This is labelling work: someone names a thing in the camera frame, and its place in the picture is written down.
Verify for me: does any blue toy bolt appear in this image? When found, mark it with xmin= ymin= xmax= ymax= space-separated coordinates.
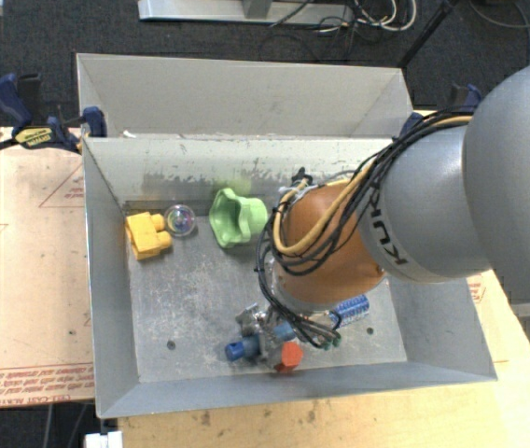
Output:
xmin=224 ymin=322 xmax=295 ymax=362

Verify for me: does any red hexagonal toy nut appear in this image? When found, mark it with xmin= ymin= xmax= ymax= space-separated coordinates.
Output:
xmin=273 ymin=342 xmax=304 ymax=373

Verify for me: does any grey metal bin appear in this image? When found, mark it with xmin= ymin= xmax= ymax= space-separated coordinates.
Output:
xmin=76 ymin=52 xmax=498 ymax=420

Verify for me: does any green plastic toy cup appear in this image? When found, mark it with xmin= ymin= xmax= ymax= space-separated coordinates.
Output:
xmin=208 ymin=187 xmax=270 ymax=250

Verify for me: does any clear plastic ball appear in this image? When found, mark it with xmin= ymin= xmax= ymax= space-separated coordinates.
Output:
xmin=163 ymin=203 xmax=197 ymax=239

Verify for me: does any yellow toy building block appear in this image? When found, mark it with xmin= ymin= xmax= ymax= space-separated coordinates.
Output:
xmin=124 ymin=211 xmax=174 ymax=261

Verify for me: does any brown cardboard board, red print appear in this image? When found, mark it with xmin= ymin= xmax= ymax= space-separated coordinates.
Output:
xmin=0 ymin=126 xmax=97 ymax=410

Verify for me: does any black cylinder on white bracket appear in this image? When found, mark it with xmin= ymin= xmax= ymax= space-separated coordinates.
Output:
xmin=328 ymin=294 xmax=371 ymax=330

